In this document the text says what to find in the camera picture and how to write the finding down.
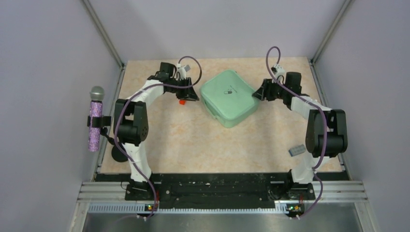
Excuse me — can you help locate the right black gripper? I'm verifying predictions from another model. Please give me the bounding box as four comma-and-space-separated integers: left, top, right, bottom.
252, 79, 288, 102

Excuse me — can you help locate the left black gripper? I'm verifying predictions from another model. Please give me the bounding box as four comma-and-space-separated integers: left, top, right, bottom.
167, 76, 200, 102

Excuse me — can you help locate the mint green medicine case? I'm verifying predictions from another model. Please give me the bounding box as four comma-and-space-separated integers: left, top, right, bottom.
200, 70, 259, 129

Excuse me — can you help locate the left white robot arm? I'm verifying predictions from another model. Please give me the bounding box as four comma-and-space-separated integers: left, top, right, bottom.
113, 62, 199, 200

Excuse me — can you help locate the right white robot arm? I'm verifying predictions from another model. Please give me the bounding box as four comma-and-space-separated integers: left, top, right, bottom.
253, 72, 348, 199

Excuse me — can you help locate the grey blue pill blister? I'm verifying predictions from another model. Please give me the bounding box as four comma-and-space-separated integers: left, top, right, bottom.
288, 144, 307, 157

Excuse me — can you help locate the purple glitter microphone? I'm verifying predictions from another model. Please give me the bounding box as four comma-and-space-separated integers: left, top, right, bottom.
88, 86, 105, 152

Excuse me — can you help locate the black microphone stand base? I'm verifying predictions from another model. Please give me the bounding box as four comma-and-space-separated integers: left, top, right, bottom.
111, 145, 128, 163

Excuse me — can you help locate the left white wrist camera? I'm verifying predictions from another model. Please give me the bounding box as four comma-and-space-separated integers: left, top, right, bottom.
175, 63, 190, 80

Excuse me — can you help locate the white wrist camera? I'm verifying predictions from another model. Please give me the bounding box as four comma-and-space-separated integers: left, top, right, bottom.
175, 63, 190, 80
271, 63, 286, 84

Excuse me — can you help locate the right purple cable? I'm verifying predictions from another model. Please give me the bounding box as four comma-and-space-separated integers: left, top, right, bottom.
265, 46, 329, 220

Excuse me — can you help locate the purple cable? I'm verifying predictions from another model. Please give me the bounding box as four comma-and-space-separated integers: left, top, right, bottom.
114, 56, 203, 221
265, 46, 329, 220

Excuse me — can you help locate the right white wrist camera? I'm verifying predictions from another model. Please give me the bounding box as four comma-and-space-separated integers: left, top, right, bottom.
271, 63, 286, 84

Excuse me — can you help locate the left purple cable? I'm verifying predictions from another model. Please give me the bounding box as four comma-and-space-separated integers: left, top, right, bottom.
114, 56, 203, 221

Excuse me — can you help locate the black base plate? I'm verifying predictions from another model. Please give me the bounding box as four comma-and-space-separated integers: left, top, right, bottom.
125, 173, 315, 210

